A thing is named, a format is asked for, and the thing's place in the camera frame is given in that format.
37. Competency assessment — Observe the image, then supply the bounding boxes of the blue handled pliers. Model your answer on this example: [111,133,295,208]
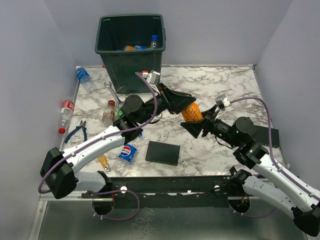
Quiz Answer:
[64,119,88,145]

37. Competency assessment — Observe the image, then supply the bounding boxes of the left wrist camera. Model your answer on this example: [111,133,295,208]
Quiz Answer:
[141,70,161,85]

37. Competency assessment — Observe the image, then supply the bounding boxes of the yellow utility knife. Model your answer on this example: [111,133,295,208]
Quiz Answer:
[98,154,111,172]

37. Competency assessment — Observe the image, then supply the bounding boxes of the green crushed bottle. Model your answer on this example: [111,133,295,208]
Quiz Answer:
[117,109,123,118]

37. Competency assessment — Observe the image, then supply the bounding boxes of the black box at right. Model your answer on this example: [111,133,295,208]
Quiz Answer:
[253,125,280,148]

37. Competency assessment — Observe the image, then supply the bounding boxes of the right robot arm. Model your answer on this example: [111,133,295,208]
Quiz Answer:
[181,103,320,237]

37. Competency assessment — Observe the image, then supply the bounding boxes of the black flat box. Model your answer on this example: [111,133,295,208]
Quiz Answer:
[145,141,181,167]

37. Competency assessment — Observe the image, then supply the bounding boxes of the blue water bottle far left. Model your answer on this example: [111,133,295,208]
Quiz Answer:
[75,66,96,93]

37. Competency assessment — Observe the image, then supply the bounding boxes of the small red cap bottle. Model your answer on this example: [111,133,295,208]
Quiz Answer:
[102,100,116,128]

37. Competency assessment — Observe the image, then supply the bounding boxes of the blue label water bottle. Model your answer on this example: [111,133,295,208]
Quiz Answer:
[150,34,160,49]

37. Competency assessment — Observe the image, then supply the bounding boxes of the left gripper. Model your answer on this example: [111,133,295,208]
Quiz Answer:
[137,83,197,125]

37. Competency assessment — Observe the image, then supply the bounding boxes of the steel wrench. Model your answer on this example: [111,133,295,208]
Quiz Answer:
[104,81,124,108]

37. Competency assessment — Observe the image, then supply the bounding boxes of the large orange jar bottle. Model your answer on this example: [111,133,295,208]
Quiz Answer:
[123,45,136,51]

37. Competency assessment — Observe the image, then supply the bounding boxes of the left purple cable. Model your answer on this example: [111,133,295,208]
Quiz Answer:
[37,71,159,221]

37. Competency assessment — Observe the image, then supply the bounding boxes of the orange object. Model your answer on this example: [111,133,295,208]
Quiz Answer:
[181,102,203,122]

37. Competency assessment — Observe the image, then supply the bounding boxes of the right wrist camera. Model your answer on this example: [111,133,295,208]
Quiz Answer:
[215,94,231,111]

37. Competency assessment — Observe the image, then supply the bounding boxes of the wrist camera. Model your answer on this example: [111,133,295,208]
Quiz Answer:
[215,94,231,111]
[141,70,161,85]

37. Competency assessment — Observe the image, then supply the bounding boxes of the black mounting rail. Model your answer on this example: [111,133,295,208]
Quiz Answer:
[81,175,245,209]

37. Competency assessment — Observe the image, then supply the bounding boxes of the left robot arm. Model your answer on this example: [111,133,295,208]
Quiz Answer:
[40,83,196,199]

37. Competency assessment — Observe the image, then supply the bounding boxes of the Pepsi bottle near front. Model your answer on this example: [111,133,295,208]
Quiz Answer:
[114,133,143,173]

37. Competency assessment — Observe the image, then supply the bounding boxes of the aluminium frame rail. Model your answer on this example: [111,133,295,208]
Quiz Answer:
[28,199,112,240]

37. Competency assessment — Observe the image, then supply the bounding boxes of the dark green bin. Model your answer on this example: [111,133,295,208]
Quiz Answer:
[95,14,166,94]

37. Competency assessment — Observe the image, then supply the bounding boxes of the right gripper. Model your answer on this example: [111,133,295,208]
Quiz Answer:
[181,103,240,147]

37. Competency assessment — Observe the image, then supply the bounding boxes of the blue cap water bottle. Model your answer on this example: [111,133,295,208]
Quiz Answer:
[133,45,147,51]

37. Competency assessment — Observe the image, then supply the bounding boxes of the red cola bottle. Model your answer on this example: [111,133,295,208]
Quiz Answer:
[58,97,75,135]

